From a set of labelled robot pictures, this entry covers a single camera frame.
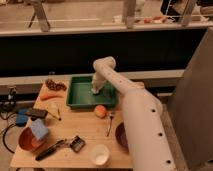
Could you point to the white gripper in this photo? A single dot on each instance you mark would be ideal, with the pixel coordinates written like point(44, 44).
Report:
point(98, 82)

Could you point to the green plastic tray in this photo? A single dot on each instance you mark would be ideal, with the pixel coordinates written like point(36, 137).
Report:
point(80, 96)

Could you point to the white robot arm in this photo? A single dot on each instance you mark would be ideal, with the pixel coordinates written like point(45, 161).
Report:
point(147, 142)

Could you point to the orange fruit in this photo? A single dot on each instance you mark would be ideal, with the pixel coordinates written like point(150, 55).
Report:
point(100, 111)

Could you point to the metal fork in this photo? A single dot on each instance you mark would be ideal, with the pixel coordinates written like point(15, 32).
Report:
point(111, 116)

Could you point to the orange carrot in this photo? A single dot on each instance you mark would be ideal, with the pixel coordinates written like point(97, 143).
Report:
point(48, 96)

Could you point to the purple bowl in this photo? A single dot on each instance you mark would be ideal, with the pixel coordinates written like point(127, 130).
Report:
point(121, 136)

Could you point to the small black box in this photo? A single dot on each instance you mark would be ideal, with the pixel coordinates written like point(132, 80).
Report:
point(77, 144)

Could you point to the white cup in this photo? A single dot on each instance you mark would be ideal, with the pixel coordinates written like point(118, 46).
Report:
point(99, 155)

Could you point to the black rectangular device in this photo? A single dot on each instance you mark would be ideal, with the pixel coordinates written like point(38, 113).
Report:
point(36, 113)

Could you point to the blue sponge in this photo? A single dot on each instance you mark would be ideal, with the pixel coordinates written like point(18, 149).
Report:
point(39, 130)

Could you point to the brown bowl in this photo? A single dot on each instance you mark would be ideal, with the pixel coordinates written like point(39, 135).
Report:
point(30, 142)

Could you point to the black handled knife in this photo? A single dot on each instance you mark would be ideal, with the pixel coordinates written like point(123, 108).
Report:
point(49, 151)

